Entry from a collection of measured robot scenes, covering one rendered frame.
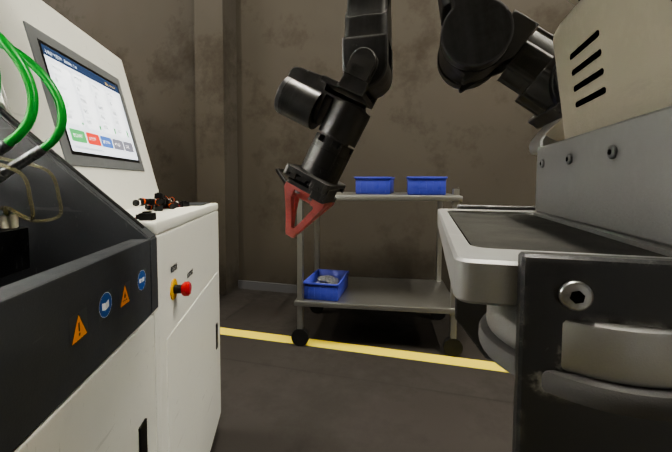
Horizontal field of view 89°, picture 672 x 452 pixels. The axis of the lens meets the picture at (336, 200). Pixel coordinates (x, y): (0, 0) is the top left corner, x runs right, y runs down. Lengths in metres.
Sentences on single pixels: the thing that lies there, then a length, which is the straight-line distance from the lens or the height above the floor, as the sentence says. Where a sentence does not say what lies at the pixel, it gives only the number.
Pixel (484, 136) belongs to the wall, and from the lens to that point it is 3.12.
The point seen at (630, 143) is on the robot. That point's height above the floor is 1.09.
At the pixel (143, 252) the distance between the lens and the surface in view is 0.78.
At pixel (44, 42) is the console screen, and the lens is 1.21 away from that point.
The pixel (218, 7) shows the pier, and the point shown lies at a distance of 3.75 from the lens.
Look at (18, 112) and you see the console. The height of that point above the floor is 1.21.
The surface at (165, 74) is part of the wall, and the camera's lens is 4.21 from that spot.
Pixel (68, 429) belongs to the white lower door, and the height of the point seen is 0.75.
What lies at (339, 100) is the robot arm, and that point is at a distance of 0.47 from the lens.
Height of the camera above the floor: 1.07
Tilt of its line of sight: 3 degrees down
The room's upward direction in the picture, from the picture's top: straight up
